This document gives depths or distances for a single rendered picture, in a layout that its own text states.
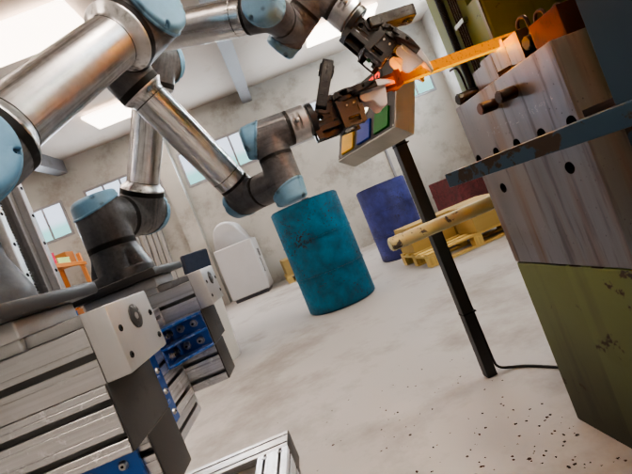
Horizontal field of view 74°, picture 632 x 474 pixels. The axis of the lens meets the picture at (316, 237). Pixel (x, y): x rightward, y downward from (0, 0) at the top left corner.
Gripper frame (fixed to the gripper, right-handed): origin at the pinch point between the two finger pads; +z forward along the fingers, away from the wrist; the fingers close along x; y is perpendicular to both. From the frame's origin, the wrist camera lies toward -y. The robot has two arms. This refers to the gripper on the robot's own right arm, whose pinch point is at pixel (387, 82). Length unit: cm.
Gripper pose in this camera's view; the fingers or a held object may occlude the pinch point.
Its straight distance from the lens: 102.0
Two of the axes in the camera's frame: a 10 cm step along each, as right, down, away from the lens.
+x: 1.1, -0.2, -9.9
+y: 3.7, 9.3, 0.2
